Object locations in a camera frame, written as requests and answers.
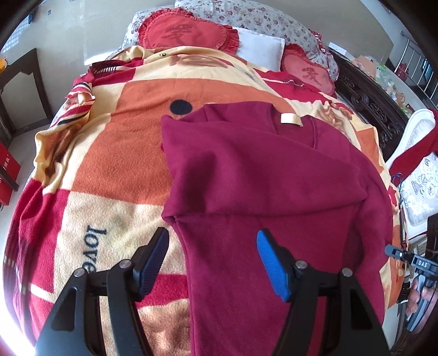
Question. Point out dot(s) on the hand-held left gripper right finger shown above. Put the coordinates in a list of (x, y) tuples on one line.
[(273, 267)]

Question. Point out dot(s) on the printed orange red blanket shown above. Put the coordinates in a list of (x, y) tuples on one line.
[(113, 154)]

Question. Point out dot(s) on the large red heart pillow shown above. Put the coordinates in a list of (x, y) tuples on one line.
[(184, 32)]

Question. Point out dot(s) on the metal stair railing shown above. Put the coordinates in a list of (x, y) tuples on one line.
[(415, 58)]

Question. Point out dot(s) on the pile of packets and bottles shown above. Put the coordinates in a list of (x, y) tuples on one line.
[(390, 82)]

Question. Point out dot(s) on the floral pillow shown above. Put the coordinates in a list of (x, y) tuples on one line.
[(131, 29)]

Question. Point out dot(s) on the white pillow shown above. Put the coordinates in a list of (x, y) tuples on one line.
[(263, 48)]

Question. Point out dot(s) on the flat white box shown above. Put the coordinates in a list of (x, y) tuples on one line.
[(340, 48)]

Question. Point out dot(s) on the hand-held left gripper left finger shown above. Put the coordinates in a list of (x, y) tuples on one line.
[(155, 263)]

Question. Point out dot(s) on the dark wooden side table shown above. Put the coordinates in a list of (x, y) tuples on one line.
[(30, 85)]

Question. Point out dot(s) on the small red heart pillow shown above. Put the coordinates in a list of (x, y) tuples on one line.
[(308, 72)]

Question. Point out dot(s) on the dark carved wooden headboard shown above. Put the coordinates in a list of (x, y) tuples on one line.
[(369, 102)]

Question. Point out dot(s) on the white upholstered chair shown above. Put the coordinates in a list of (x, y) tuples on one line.
[(417, 185)]

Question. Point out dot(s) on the glass block window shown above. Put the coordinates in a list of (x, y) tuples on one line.
[(13, 36)]

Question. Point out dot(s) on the red boxes on floor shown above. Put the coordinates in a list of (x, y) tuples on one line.
[(7, 167)]

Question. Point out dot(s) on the red garment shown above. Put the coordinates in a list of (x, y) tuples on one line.
[(410, 154)]

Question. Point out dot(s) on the maroon sweater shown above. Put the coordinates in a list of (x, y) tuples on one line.
[(256, 178)]

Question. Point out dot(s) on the floral rolled quilt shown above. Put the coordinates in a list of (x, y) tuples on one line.
[(267, 17)]

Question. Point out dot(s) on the person's right hand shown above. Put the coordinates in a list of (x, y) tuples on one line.
[(426, 292)]

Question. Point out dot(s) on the orange plastic basket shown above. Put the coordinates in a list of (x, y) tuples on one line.
[(2, 65)]

